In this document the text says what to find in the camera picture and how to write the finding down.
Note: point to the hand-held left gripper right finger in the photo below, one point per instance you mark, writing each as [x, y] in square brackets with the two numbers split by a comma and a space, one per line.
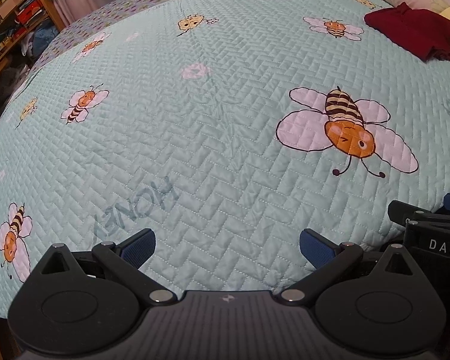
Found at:
[315, 247]

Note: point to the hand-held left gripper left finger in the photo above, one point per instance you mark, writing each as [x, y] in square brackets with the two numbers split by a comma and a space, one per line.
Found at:
[138, 247]

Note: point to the bee print quilted bedspread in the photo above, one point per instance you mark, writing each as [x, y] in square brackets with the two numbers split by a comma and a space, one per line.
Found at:
[210, 120]

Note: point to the dark red folded garment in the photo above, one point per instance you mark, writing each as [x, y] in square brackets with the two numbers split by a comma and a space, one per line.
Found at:
[412, 30]

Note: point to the wooden bookshelf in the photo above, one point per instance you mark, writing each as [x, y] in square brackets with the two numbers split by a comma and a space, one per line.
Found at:
[11, 15]

